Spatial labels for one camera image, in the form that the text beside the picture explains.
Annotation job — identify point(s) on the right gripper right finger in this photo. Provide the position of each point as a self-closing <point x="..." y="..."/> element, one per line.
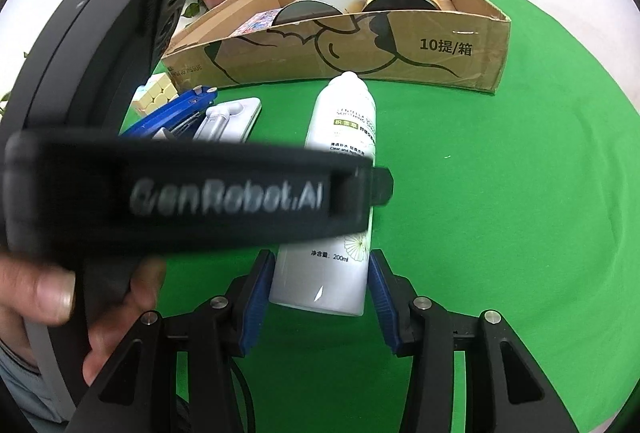
<point x="505" y="388"/>

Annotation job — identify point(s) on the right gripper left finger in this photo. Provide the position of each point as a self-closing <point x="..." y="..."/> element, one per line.
<point x="179" y="373"/>

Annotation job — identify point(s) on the blue stapler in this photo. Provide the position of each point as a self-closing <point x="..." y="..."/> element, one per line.
<point x="188" y="106"/>

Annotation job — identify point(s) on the white spray bottle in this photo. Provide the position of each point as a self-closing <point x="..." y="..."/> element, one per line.
<point x="330" y="276"/>

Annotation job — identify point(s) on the person's left hand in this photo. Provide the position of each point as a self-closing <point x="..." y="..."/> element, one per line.
<point x="46" y="294"/>

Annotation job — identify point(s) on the pastel rubiks cube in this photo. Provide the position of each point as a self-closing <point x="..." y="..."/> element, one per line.
<point x="154" y="94"/>

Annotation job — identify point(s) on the white plastic hook holder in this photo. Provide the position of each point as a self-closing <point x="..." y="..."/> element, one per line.
<point x="230" y="121"/>

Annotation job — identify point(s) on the colourful board game box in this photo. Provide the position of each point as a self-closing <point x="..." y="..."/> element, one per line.
<point x="260" y="21"/>

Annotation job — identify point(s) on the silver tape roll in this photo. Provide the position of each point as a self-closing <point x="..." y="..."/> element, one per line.
<point x="300" y="10"/>

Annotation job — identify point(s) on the brown cardboard box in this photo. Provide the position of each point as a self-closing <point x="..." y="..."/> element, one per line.
<point x="463" y="44"/>

